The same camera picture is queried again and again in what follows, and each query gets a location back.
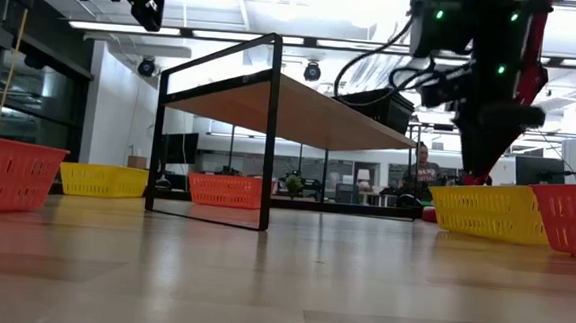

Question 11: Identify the person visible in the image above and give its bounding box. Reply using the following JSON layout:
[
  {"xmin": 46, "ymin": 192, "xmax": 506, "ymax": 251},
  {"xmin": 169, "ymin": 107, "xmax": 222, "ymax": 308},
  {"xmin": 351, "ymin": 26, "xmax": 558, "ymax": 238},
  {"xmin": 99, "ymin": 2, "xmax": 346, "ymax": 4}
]
[{"xmin": 397, "ymin": 140, "xmax": 445, "ymax": 210}]

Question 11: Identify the black computer monitor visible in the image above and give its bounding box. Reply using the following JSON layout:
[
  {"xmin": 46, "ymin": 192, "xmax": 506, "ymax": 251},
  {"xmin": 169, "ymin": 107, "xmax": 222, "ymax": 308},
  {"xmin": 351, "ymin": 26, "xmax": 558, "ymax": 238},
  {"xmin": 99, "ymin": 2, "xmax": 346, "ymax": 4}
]
[
  {"xmin": 160, "ymin": 130, "xmax": 201, "ymax": 167},
  {"xmin": 513, "ymin": 154, "xmax": 568, "ymax": 189}
]

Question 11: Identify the orange plastic basket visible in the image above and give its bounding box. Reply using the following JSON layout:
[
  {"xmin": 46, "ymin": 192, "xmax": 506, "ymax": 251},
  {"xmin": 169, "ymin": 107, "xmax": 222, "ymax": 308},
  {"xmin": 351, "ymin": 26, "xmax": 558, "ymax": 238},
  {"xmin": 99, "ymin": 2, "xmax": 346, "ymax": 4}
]
[
  {"xmin": 526, "ymin": 178, "xmax": 576, "ymax": 259},
  {"xmin": 186, "ymin": 171, "xmax": 278, "ymax": 212},
  {"xmin": 0, "ymin": 134, "xmax": 72, "ymax": 220}
]

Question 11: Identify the yellow plastic basket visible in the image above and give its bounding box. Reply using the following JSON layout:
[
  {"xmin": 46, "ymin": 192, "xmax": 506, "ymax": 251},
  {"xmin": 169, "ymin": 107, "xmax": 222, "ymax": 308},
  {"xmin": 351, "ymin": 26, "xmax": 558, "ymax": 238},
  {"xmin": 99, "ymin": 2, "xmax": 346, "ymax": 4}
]
[
  {"xmin": 425, "ymin": 178, "xmax": 553, "ymax": 248},
  {"xmin": 57, "ymin": 161, "xmax": 150, "ymax": 202}
]

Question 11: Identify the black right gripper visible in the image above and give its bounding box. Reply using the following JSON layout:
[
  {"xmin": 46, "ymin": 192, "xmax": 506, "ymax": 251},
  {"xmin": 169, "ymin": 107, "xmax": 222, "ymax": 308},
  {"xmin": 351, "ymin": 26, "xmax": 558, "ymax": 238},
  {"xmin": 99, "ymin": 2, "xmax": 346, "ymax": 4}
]
[{"xmin": 414, "ymin": 68, "xmax": 550, "ymax": 183}]

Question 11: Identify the brown cardboard box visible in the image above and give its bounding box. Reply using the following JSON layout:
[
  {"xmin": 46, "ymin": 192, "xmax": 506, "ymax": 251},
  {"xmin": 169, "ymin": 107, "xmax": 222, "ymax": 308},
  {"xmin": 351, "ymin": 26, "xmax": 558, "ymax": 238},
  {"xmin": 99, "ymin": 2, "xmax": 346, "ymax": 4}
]
[{"xmin": 125, "ymin": 155, "xmax": 149, "ymax": 171}]

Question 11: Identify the wooden shelf black metal frame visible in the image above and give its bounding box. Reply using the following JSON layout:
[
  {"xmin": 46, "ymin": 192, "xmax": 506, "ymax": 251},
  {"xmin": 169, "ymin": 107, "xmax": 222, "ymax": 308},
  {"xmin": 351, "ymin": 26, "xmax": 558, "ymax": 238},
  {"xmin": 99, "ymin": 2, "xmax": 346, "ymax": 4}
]
[{"xmin": 142, "ymin": 24, "xmax": 435, "ymax": 242}]

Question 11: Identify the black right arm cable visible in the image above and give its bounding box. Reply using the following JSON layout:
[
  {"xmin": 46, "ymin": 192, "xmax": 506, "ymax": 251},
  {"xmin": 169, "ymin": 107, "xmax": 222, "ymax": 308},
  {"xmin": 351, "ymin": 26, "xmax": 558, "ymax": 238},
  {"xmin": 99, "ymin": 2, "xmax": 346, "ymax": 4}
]
[{"xmin": 331, "ymin": 8, "xmax": 428, "ymax": 112}]

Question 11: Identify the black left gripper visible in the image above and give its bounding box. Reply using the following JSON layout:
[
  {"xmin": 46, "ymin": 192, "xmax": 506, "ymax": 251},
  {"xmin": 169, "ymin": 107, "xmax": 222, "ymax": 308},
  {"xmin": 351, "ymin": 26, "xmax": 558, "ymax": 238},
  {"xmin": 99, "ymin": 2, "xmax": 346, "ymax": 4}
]
[{"xmin": 105, "ymin": 0, "xmax": 192, "ymax": 35}]

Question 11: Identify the black aluminium table frame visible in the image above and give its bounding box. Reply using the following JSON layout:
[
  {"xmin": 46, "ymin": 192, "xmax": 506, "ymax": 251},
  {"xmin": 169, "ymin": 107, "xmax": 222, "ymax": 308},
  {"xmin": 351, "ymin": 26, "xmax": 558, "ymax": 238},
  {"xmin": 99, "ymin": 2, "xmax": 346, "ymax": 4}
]
[{"xmin": 47, "ymin": 180, "xmax": 440, "ymax": 225}]

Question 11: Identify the black plastic basket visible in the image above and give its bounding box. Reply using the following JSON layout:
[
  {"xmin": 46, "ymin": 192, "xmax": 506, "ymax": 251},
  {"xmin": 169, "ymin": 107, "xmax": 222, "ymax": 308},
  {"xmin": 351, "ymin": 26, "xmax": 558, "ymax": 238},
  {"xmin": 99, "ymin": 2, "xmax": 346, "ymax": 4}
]
[{"xmin": 337, "ymin": 84, "xmax": 418, "ymax": 136}]

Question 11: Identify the red desk lamp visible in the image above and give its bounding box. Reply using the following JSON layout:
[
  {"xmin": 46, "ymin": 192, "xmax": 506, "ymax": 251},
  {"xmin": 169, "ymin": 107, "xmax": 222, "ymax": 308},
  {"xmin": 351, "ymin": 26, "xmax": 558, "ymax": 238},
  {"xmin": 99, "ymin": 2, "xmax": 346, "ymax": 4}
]
[{"xmin": 420, "ymin": 0, "xmax": 554, "ymax": 231}]

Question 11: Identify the small green potted plant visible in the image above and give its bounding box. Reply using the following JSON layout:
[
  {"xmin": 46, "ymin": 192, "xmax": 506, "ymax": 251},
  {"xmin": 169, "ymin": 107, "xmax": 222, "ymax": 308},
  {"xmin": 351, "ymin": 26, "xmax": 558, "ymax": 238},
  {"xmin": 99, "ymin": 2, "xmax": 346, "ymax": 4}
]
[{"xmin": 284, "ymin": 173, "xmax": 304, "ymax": 199}]

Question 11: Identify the black ceiling spotlight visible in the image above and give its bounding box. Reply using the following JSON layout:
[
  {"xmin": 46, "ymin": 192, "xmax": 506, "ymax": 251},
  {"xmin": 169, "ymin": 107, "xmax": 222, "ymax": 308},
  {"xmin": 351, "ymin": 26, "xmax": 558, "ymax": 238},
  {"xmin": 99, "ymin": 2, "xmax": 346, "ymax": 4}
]
[
  {"xmin": 302, "ymin": 60, "xmax": 323, "ymax": 83},
  {"xmin": 136, "ymin": 55, "xmax": 157, "ymax": 78}
]

